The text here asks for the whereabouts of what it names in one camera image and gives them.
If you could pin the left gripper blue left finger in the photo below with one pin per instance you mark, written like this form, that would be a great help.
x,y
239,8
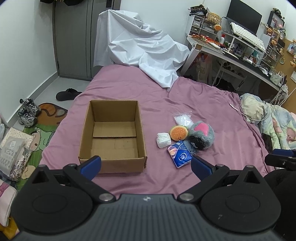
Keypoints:
x,y
90,168

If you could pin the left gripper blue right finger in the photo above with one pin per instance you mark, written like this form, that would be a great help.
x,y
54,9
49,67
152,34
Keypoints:
x,y
201,168

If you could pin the blue tissue pack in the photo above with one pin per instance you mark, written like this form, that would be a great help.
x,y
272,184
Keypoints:
x,y
179,154

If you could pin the grey pink plush toy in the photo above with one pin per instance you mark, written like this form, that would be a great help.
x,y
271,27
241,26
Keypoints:
x,y
200,137

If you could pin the burger plush toy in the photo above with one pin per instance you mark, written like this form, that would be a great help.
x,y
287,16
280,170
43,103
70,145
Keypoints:
x,y
178,133

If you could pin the white paper bundle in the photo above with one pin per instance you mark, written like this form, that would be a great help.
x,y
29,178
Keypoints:
x,y
163,140

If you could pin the clear bag white beads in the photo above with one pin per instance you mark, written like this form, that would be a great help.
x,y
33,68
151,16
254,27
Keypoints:
x,y
183,119

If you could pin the floral crumpled blanket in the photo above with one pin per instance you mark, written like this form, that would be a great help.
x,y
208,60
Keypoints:
x,y
272,120

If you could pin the pink bed sheet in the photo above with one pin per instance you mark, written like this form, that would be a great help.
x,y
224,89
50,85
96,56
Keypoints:
x,y
237,143

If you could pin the brown cardboard box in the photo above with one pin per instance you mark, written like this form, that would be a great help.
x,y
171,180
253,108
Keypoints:
x,y
113,131

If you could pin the cartoon floor mat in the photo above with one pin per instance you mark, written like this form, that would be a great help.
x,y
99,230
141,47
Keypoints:
x,y
47,122

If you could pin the black slipper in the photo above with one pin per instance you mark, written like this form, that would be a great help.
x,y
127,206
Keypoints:
x,y
68,94

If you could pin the grey sneakers pair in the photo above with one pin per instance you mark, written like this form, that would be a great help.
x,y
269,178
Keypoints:
x,y
28,112

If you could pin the white desk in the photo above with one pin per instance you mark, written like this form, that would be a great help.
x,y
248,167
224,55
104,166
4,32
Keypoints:
x,y
198,46

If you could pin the white keyboard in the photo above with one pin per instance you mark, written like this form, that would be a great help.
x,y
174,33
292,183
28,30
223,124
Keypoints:
x,y
247,36

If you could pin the white draped cover sheet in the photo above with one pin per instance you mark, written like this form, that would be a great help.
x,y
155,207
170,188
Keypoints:
x,y
123,38

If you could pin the grey door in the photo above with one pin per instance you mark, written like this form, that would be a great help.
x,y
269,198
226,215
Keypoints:
x,y
74,36

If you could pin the white drawer organizer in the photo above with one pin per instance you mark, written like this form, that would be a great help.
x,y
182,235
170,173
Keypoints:
x,y
201,26

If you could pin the black computer monitor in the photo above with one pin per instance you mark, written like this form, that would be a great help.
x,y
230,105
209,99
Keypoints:
x,y
243,15

